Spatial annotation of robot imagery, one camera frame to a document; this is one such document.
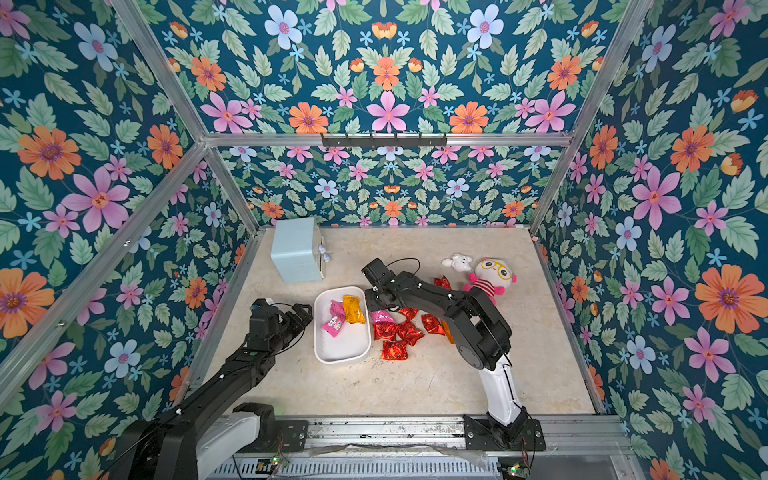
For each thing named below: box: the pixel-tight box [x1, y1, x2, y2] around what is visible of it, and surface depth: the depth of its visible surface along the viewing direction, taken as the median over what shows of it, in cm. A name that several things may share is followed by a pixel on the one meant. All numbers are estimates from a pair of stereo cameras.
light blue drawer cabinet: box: [270, 217, 323, 283], surface depth 97 cm
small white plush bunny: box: [442, 253, 473, 273], surface depth 107 cm
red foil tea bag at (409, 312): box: [399, 307, 419, 321], surface depth 95 cm
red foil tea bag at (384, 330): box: [373, 321, 397, 341], surface depth 90 cm
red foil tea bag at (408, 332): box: [397, 320, 425, 346], surface depth 92 cm
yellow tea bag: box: [342, 295, 366, 324], surface depth 94 cm
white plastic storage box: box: [314, 286, 372, 365], surface depth 92 cm
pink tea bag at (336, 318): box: [322, 300, 346, 338], surface depth 92 cm
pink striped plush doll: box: [463, 258, 518, 305], surface depth 100 cm
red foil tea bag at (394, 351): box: [381, 340, 409, 361], surface depth 88 cm
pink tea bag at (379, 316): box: [370, 310, 395, 324], surface depth 93 cm
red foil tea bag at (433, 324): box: [421, 314, 445, 336], surface depth 92 cm
